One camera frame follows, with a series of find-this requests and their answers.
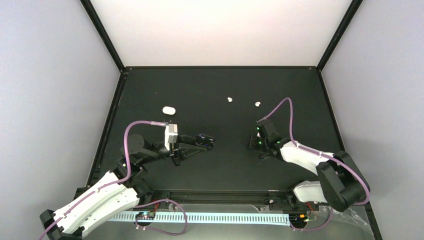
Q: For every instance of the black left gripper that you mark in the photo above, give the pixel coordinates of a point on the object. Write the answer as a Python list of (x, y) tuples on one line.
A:
[(180, 148)]

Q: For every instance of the black earbud charging case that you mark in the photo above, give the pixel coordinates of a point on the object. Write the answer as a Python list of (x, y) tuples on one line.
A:
[(204, 140)]

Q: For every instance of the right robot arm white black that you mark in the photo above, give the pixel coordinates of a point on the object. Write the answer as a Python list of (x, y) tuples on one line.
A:
[(340, 184)]

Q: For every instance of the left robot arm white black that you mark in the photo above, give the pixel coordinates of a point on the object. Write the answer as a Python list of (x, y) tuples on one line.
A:
[(119, 189)]

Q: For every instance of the white earbud charging case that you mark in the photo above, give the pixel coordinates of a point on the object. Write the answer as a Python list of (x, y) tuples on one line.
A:
[(168, 110)]

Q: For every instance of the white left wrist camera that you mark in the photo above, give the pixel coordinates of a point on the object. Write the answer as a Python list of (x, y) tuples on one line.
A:
[(170, 135)]

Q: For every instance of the white slotted cable duct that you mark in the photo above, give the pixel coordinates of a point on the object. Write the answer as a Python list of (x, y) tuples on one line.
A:
[(278, 219)]

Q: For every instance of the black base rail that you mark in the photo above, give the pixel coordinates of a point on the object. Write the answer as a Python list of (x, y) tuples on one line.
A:
[(218, 197)]

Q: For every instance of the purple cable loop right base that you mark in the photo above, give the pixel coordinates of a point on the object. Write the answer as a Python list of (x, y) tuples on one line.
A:
[(313, 225)]

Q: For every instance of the black frame post left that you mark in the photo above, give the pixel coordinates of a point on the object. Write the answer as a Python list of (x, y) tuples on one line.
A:
[(102, 32)]

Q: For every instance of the black frame post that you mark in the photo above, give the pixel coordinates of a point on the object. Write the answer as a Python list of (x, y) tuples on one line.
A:
[(338, 34), (102, 32)]

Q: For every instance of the black frame post right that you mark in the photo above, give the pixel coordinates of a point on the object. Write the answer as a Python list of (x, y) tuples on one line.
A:
[(338, 34)]

